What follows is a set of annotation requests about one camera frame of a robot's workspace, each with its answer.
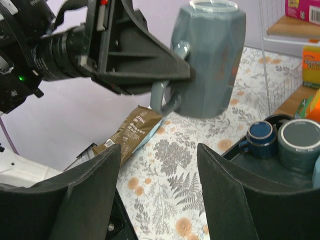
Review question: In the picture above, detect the yellow sponge box right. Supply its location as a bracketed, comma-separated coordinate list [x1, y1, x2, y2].
[301, 45, 320, 89]

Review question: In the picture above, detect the floral table mat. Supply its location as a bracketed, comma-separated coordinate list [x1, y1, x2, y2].
[117, 47, 302, 240]

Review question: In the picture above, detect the orange green sponge pack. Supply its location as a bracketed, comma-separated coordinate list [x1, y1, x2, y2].
[294, 89, 320, 123]

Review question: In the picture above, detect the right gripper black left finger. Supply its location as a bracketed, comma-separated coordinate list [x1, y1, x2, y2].
[0, 144, 121, 240]

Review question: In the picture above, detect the pink orange sponge box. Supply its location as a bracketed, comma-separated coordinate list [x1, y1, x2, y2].
[284, 0, 320, 25]

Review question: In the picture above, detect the black serving tray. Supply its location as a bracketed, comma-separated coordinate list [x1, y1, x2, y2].
[223, 114, 313, 189]

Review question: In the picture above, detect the dark grey mug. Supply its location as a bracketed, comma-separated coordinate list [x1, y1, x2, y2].
[277, 118, 320, 175]

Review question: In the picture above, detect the light blue faceted mug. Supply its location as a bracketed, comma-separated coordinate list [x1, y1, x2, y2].
[312, 156, 320, 188]

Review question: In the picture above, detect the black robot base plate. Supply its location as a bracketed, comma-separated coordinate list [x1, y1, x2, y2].
[105, 190, 138, 240]

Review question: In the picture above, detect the brown paper bag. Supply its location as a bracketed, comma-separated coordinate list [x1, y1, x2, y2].
[92, 106, 163, 166]

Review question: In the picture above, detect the slate blue mug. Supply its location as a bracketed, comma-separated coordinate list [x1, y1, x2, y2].
[150, 0, 246, 119]

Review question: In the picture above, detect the navy blue mug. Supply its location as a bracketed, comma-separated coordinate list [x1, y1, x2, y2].
[238, 120, 278, 159]

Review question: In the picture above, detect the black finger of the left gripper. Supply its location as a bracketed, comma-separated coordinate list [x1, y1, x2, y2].
[97, 0, 195, 95]

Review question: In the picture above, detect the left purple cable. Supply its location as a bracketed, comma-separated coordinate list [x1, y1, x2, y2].
[0, 117, 20, 156]

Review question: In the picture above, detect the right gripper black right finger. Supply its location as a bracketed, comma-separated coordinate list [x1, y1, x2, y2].
[197, 143, 320, 240]

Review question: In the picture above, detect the white wire wooden shelf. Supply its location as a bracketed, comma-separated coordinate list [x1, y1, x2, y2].
[257, 0, 320, 116]

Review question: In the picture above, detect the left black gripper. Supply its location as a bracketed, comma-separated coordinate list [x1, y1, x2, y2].
[32, 0, 120, 95]

